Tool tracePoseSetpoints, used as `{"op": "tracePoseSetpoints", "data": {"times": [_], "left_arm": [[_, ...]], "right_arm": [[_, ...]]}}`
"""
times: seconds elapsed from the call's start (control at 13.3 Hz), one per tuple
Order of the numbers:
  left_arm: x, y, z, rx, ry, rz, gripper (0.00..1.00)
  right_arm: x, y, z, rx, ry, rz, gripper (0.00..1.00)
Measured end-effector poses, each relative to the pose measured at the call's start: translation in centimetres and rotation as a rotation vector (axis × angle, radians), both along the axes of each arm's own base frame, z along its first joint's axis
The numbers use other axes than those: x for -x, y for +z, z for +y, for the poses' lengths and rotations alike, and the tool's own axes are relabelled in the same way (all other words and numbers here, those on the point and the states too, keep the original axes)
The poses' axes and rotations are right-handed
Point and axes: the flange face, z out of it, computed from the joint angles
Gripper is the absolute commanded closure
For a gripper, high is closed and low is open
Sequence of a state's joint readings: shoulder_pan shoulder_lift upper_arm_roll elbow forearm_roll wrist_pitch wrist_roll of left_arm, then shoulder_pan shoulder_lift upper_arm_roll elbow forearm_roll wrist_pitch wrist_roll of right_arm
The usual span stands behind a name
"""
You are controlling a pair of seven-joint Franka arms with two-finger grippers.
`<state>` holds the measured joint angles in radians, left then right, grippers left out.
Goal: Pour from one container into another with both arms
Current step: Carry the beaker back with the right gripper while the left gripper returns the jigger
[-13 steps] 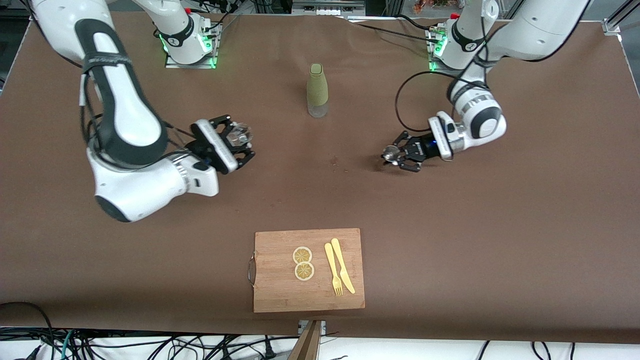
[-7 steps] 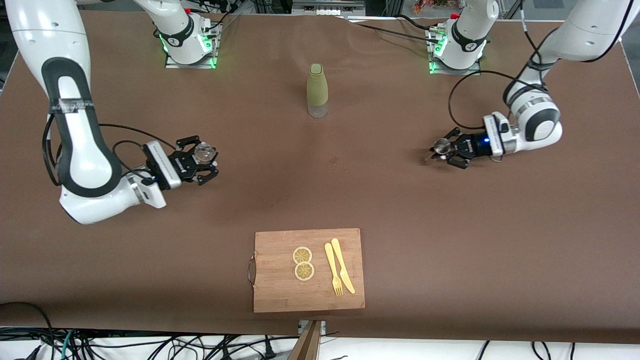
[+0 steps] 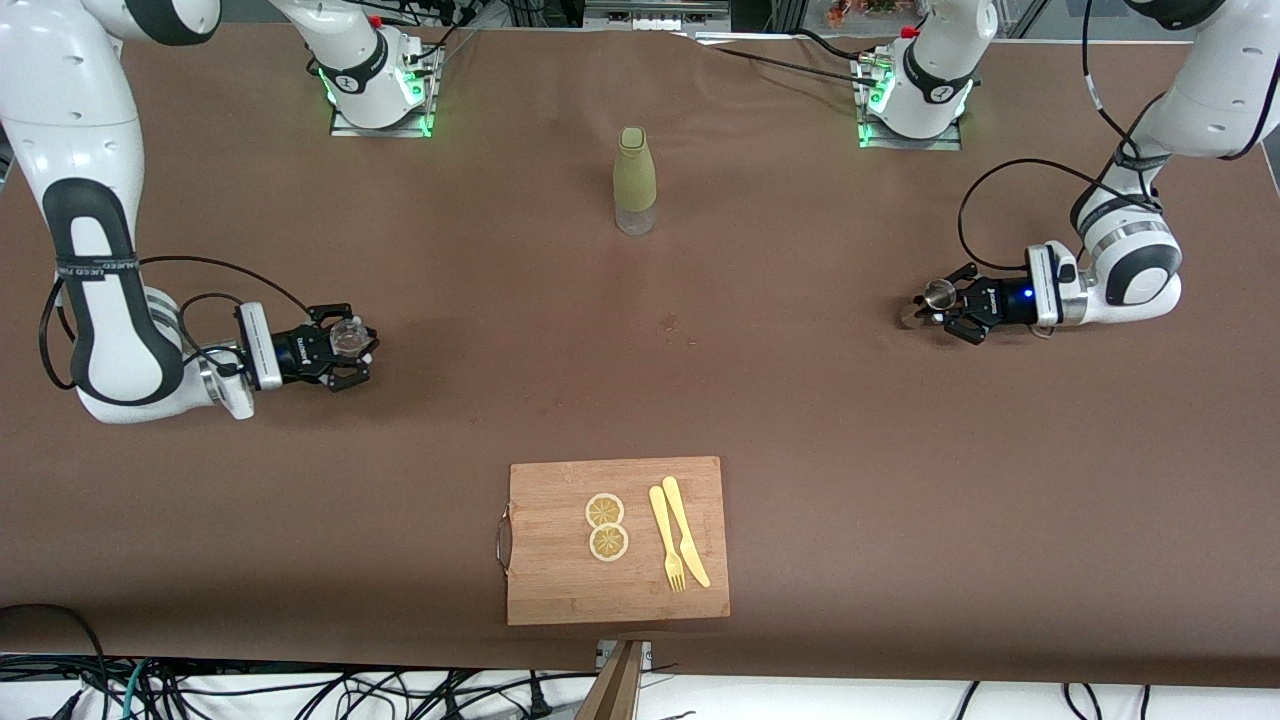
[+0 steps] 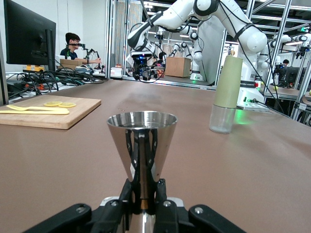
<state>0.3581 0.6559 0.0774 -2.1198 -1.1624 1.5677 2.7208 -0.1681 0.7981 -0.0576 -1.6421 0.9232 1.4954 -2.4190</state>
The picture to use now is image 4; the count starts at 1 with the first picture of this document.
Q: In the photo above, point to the olive green sleeved bottle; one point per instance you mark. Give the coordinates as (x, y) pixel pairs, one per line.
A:
(227, 85)

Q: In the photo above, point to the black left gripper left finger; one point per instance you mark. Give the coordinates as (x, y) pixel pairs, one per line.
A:
(104, 218)

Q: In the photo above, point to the large brown cardboard box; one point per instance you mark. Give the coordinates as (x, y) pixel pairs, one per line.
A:
(177, 67)

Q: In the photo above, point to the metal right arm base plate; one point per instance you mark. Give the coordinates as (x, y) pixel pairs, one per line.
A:
(252, 108)

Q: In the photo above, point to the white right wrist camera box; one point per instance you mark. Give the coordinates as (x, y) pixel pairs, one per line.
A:
(141, 54)

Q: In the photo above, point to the yellow power strip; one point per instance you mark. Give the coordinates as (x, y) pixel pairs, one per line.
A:
(34, 68)

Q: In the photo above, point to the black computer monitor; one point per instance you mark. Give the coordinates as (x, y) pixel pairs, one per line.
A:
(26, 31)

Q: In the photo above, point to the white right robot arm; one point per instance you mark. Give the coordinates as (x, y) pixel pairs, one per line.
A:
(175, 14)

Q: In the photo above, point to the clear glass measuring beaker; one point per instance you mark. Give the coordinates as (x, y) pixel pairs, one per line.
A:
(145, 74)

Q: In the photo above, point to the yellow plastic knife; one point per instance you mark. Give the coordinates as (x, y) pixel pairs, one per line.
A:
(48, 112)

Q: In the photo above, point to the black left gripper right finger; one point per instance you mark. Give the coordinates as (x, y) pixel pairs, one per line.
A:
(170, 218)

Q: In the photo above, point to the person in dark shirt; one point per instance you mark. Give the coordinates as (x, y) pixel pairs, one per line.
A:
(70, 52)

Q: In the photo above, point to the small cardboard box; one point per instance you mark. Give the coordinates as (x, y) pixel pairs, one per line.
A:
(70, 62)

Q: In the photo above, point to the aluminium frame structure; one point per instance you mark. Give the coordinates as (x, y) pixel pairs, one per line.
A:
(284, 24)

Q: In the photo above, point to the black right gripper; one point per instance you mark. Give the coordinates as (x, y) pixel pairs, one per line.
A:
(139, 63)

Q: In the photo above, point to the steel double cone jigger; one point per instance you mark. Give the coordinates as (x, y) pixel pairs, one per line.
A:
(143, 145)

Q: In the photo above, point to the lemon slice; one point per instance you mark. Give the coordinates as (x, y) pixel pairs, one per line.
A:
(53, 104)
(68, 105)

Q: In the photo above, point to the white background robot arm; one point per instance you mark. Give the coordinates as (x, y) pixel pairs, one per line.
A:
(263, 58)
(196, 53)

